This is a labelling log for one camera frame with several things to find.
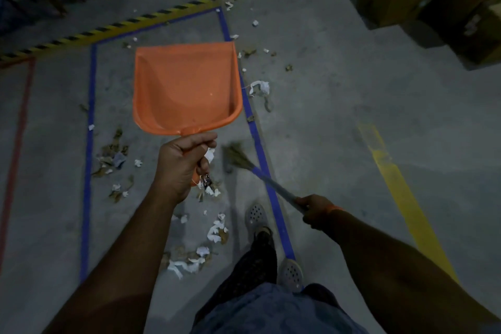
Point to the person's left forearm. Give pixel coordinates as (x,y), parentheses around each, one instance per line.
(117,275)

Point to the orange wrist band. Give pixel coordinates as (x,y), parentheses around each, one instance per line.
(336,209)

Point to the person's right hand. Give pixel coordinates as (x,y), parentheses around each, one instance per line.
(319,212)

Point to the person's left hand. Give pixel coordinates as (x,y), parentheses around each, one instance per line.
(180,165)

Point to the person's right forearm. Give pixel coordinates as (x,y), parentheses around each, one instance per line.
(411,279)

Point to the pile of paper scraps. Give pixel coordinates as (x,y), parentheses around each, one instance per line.
(213,234)

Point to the blue patterned shirt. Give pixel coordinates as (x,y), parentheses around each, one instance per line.
(274,310)

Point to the orange plastic dustpan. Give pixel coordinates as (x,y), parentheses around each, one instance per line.
(184,87)

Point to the black patterned trousers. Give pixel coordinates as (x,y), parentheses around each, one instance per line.
(250,267)

